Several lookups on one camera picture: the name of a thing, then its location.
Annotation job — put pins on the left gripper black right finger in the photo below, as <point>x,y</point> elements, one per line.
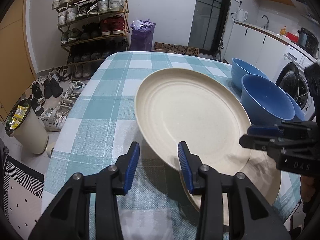
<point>189,164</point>

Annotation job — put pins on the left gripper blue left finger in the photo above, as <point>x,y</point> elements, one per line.
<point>132,158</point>

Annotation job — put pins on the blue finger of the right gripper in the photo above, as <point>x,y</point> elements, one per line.
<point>264,131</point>
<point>255,142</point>

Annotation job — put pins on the dark blue bowl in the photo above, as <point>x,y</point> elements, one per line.
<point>265,103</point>
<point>299,114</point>

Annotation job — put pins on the cream plate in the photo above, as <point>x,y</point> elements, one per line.
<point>262,172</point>
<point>174,105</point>

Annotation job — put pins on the light blue bowl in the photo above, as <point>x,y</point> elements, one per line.
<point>241,68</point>

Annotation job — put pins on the white kitchen base cabinets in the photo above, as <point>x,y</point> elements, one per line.
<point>259,49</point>

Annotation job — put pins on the person's right hand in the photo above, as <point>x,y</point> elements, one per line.
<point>307,188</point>

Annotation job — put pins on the teal plaid tablecloth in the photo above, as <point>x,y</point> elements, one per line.
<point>101,127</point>

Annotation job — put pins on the white washing machine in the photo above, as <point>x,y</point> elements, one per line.
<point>290,77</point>

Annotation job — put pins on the upright vacuum cleaner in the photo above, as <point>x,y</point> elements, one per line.
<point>218,56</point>

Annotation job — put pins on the black rice cooker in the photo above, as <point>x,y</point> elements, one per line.
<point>308,41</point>

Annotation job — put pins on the patterned brown doormat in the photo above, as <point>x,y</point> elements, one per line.
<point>177,49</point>

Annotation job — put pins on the black white patterned rug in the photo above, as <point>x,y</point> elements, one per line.
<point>23,191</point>

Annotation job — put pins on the white electric kettle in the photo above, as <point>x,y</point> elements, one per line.
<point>241,15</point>

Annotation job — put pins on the trash bin with wrappers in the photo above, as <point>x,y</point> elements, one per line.
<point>23,124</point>

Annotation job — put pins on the purple plastic bag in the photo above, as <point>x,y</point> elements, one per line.
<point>142,35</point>

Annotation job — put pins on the black framed glass door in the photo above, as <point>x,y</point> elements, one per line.
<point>208,24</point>

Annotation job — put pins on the wooden door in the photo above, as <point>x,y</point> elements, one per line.
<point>17,72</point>

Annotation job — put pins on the wooden shoe rack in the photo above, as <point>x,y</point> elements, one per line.
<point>91,30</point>

